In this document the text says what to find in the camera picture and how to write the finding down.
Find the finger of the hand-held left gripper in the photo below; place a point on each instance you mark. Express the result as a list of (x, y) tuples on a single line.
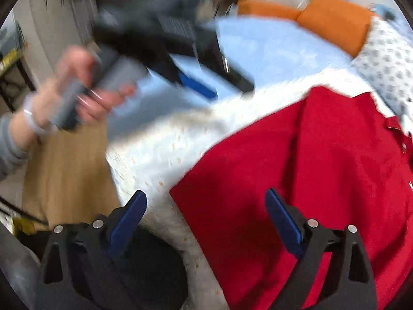
[(232, 71), (193, 84)]

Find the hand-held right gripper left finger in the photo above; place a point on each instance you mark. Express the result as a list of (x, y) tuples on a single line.
[(127, 222)]

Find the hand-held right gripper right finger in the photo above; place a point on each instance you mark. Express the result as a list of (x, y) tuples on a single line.
[(284, 222)]

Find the red garment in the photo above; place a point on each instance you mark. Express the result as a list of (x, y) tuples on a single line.
[(290, 155)]

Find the person's left forearm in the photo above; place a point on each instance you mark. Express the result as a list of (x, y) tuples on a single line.
[(9, 148)]

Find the person's left hand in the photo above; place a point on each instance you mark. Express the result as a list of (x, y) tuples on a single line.
[(43, 98)]

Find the light blue bed sheet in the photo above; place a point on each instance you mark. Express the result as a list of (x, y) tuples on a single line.
[(274, 48)]

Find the dark cloth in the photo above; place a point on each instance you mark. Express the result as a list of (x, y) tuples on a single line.
[(155, 271)]

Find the white eyelet blanket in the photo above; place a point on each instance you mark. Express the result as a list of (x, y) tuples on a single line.
[(161, 148)]

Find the grey cloth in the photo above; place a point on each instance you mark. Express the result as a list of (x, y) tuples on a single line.
[(16, 271)]

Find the white wristband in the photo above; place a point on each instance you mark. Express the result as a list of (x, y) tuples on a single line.
[(32, 119)]

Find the blue floral pillow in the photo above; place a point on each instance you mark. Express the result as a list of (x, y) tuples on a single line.
[(387, 58)]

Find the orange upholstered bed frame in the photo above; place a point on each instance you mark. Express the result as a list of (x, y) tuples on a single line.
[(335, 22)]

